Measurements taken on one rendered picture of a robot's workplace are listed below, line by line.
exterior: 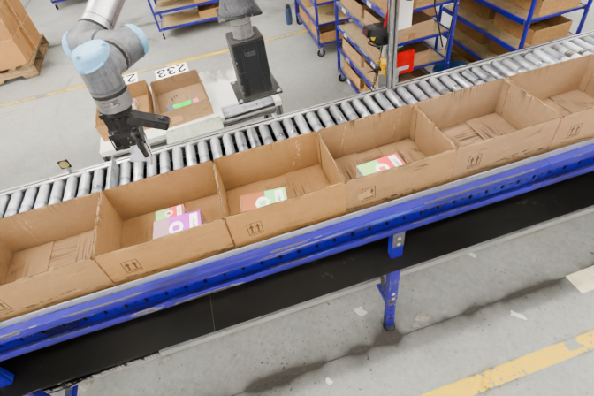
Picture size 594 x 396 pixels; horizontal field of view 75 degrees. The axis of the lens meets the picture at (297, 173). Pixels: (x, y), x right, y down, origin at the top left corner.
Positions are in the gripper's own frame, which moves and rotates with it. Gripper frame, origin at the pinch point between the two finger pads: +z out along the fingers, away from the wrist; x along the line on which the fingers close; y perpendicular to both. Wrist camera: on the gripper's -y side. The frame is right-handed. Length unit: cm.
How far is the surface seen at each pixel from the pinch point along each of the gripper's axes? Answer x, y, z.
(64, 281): 18.2, 34.2, 21.0
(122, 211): -10.3, 20.3, 26.0
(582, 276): 35, -177, 117
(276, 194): 7.4, -34.2, 23.0
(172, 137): -75, 3, 43
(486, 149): 21, -106, 17
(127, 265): 18.6, 16.2, 22.2
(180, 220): 5.4, -0.8, 23.4
